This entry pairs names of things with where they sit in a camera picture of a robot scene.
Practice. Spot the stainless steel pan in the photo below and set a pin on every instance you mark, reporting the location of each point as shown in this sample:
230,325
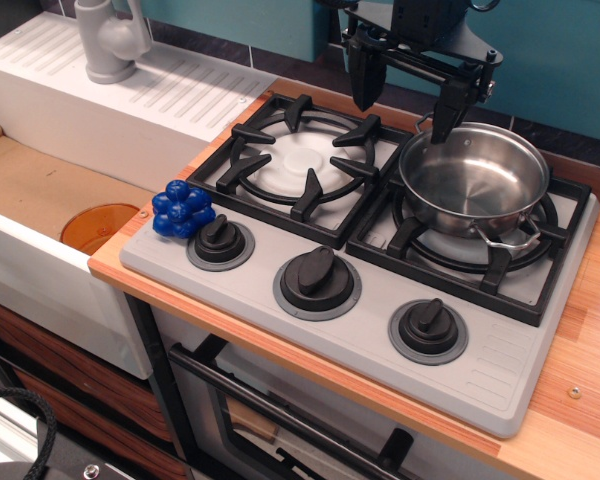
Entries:
482,182

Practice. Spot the black right stove knob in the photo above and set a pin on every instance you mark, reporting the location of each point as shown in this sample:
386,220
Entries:
428,332

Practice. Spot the orange plastic plate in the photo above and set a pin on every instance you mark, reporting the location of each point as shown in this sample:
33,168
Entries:
90,229

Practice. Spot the toy oven door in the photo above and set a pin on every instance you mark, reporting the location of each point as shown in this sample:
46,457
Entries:
426,459

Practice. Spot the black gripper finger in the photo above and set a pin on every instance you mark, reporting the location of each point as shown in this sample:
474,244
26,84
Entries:
367,69
456,96

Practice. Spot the blue toy blueberry cluster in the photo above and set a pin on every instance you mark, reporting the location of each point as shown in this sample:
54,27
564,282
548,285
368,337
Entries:
180,210

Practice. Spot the black burner grate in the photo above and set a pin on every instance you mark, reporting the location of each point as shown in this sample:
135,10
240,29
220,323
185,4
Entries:
297,172
520,285

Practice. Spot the black right burner grate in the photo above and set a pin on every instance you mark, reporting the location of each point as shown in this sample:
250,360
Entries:
520,285

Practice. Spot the grey toy stove top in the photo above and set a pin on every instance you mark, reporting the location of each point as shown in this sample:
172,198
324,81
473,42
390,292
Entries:
489,385

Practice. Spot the black left burner grate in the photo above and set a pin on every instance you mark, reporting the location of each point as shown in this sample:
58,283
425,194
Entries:
297,172

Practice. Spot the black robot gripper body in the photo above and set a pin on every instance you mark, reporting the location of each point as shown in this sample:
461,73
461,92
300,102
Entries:
428,39

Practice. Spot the black left stove knob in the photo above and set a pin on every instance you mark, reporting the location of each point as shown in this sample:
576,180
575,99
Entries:
221,245

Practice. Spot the grey toy faucet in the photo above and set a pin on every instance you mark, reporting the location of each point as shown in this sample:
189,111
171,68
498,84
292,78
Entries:
111,45

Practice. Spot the white toy sink unit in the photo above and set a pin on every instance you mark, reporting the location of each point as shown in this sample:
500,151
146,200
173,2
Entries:
68,144

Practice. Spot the black oven door handle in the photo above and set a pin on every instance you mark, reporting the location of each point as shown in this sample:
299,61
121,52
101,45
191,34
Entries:
275,437

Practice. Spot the wooden drawer front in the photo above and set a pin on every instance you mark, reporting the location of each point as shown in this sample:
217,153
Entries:
112,412

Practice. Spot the black stove knob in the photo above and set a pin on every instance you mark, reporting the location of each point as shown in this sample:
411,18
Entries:
317,286
221,245
428,332

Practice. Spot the black middle stove knob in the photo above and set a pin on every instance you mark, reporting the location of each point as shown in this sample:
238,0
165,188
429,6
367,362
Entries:
317,286

